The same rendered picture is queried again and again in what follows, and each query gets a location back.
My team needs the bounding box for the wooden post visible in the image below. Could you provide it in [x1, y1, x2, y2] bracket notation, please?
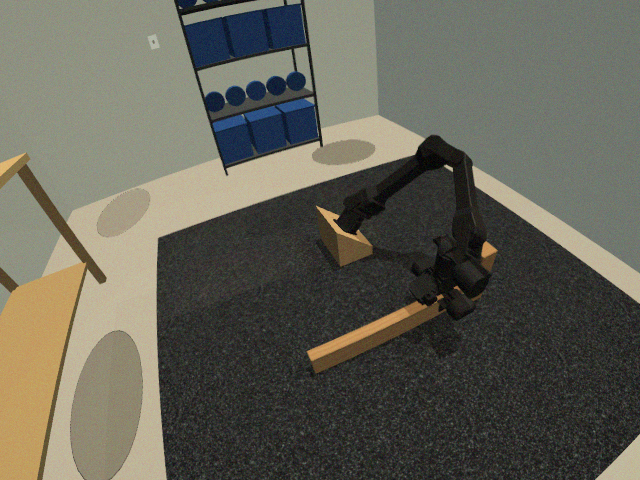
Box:
[471, 242, 497, 301]

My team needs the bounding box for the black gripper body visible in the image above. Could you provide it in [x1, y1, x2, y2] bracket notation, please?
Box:
[411, 256, 476, 321]

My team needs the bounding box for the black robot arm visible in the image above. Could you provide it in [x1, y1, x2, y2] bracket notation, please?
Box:
[333, 134, 492, 307]

